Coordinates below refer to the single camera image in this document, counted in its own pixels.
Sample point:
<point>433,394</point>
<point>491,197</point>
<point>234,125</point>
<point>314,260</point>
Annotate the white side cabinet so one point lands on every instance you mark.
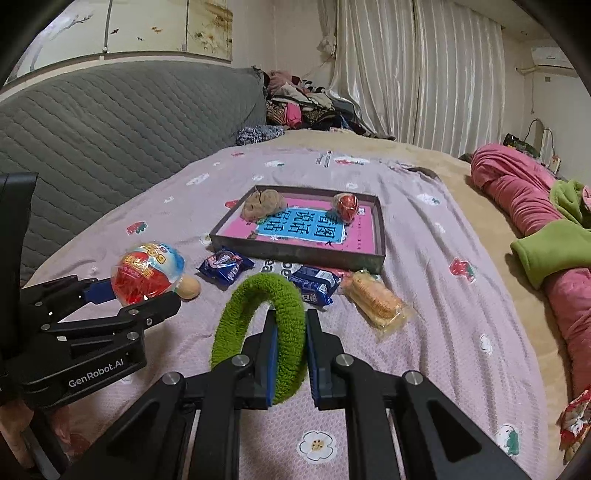
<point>550,162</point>

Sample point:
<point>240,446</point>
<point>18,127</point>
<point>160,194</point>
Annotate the person's left hand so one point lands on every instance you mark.
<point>15,417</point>

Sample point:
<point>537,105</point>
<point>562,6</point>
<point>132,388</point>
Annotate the yellow cracker packet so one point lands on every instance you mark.
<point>385,311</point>

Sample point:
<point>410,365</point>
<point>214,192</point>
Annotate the blue oreo packet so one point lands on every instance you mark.
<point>225,266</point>
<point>316,285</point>

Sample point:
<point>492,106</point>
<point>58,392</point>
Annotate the dark shallow tray box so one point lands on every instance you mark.
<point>328,258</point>

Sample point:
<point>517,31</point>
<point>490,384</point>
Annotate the green fuzzy hair scrunchie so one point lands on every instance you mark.
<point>290,324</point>

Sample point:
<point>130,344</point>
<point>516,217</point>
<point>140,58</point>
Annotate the pink quilted duvet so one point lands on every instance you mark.
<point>521,186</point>

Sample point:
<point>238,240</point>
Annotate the blue patterned cloth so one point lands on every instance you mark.
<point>258,134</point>

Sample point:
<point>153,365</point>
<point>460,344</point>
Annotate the brown fuzzy plush toy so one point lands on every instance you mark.
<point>262,204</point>

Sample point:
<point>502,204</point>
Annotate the white air conditioner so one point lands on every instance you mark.
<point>550,57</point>

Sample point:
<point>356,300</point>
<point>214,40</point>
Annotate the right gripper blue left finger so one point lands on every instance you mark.
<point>262,349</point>

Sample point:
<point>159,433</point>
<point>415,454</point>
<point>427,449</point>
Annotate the red floral fabric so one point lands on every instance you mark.
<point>574,424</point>

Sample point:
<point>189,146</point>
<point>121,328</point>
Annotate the grey quilted headboard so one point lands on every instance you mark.
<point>99,136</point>

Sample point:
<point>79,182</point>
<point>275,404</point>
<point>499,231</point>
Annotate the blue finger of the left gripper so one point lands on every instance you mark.
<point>99,291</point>

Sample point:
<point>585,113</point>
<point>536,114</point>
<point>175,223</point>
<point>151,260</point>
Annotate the pink blue picture book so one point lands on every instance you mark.
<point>309,222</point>

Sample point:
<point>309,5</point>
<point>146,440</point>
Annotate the pink strawberry print blanket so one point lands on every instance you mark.
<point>466,335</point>

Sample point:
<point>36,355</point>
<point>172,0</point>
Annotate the white striped curtains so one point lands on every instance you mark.
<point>426,73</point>

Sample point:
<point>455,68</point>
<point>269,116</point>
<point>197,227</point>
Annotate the green fleece garment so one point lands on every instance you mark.
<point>562,244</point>

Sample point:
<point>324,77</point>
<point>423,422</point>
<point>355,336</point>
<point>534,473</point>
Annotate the red wrapped candy ball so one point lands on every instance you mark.
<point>346,206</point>

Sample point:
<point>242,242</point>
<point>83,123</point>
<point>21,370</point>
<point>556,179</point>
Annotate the floral wall painting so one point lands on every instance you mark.
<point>94,28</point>

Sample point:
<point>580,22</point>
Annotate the pile of clothes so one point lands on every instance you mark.
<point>296,103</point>

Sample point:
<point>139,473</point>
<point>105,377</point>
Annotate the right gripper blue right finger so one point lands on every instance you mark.
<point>327,388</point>

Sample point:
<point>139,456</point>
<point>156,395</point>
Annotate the red blue toy egg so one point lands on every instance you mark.
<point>146,271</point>

